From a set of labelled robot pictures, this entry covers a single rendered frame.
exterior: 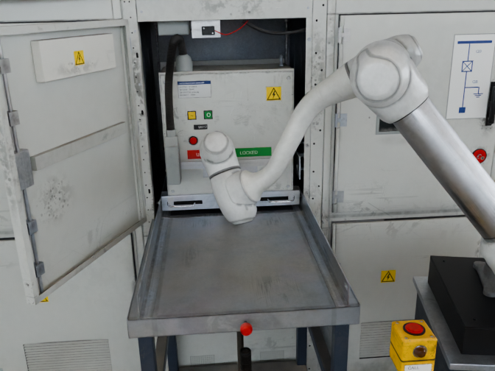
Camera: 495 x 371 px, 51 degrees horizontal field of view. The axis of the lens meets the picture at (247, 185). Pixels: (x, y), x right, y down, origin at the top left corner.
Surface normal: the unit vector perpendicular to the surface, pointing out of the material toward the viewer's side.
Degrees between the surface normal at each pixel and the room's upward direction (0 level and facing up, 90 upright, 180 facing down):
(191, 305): 0
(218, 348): 90
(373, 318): 90
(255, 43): 90
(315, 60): 90
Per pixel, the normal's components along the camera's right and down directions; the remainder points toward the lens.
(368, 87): -0.32, 0.22
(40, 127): 0.94, 0.09
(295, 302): -0.02, -0.94
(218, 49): 0.07, 0.32
